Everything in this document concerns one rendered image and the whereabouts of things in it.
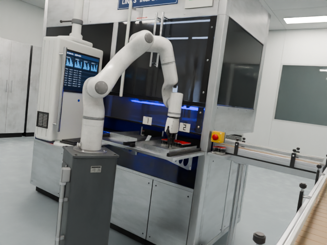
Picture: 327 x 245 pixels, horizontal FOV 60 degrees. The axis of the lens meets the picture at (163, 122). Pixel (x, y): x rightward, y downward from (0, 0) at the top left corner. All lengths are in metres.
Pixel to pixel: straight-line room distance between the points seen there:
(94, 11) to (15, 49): 4.04
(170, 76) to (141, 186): 0.96
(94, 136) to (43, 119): 0.70
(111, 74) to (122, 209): 1.28
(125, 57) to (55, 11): 1.73
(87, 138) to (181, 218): 0.94
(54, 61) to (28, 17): 5.27
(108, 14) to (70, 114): 0.95
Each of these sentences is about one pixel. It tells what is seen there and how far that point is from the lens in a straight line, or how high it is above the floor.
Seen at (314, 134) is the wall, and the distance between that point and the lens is 6.38.
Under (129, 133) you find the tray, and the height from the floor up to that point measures 0.90.
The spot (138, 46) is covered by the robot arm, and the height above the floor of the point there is 1.48.
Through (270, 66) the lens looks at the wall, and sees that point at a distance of 6.63.
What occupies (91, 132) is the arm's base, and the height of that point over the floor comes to 0.97.
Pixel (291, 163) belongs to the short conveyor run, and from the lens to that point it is 1.88.
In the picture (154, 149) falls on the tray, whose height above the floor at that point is 0.90.
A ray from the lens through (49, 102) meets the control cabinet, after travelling 2.18.
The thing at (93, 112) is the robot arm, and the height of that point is 1.09.
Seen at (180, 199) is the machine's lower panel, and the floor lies 0.50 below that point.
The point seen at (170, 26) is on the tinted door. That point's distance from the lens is 2.20.
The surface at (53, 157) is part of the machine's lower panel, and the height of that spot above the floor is 0.47.
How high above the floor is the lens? 1.21
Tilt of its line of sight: 5 degrees down
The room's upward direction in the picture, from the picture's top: 7 degrees clockwise
